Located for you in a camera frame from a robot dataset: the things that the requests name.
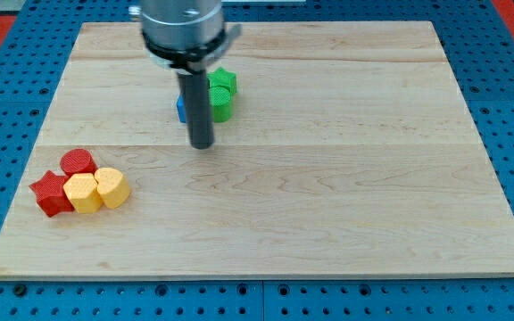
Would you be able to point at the green star block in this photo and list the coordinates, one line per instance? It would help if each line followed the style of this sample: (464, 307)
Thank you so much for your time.
(224, 78)

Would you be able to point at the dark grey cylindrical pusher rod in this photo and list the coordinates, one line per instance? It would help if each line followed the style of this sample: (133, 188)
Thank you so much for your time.
(195, 93)

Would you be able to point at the yellow heart block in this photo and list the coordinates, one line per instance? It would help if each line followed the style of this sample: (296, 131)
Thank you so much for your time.
(112, 186)

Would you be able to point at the green cylinder block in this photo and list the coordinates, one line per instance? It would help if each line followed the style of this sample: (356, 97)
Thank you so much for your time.
(220, 100)

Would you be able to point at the blue triangle block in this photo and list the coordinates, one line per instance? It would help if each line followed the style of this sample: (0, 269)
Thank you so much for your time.
(181, 109)

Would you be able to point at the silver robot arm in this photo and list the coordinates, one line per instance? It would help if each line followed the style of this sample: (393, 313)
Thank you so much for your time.
(188, 36)

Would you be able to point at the yellow hexagon block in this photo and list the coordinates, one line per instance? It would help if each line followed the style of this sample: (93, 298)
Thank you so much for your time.
(81, 191)

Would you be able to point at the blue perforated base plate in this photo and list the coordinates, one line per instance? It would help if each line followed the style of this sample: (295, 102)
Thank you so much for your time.
(480, 49)

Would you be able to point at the light wooden board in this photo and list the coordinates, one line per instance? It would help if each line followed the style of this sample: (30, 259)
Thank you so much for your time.
(351, 154)

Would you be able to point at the red cylinder block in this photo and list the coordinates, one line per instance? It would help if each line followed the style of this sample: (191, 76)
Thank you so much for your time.
(77, 161)

